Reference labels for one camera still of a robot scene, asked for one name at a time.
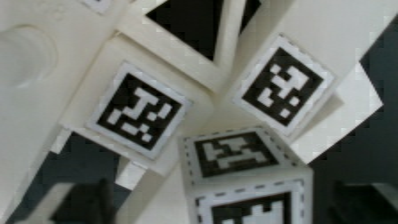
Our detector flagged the white chair seat part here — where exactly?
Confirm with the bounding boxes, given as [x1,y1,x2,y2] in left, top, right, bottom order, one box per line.
[60,36,372,189]

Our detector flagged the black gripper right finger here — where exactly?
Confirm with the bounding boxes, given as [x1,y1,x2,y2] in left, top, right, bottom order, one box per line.
[328,181,398,224]

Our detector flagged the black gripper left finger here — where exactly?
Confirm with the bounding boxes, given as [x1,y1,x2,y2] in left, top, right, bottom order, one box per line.
[10,178,117,224]

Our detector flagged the white chair leg block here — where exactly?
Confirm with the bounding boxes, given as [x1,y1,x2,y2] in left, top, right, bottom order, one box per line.
[179,126,312,224]

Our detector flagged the white chair back frame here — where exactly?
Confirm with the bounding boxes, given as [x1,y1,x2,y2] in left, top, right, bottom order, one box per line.
[0,0,398,223]

